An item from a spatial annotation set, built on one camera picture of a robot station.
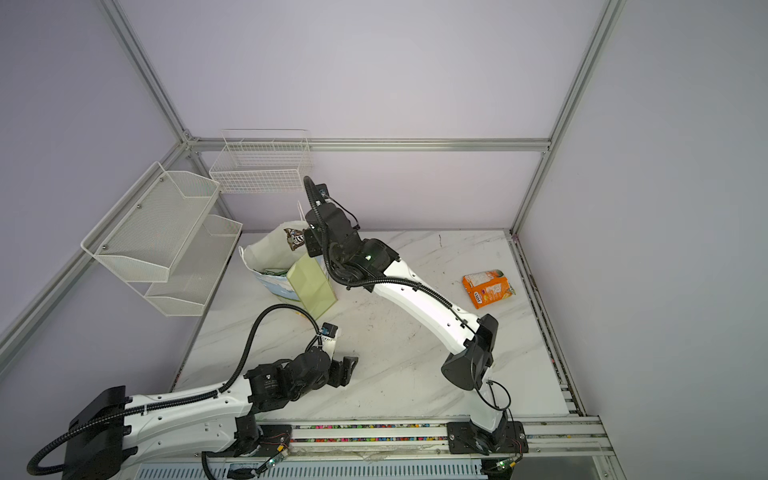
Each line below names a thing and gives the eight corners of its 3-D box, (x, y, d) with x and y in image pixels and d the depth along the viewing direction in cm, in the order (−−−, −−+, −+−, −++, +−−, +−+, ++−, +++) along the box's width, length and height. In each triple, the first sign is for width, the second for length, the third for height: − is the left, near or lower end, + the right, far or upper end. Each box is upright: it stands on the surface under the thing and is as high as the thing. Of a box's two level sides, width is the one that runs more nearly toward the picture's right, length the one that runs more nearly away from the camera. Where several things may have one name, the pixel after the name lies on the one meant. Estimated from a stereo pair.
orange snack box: (476, 309, 101) (480, 302, 97) (460, 282, 108) (463, 274, 104) (512, 298, 104) (516, 290, 100) (494, 272, 111) (498, 264, 107)
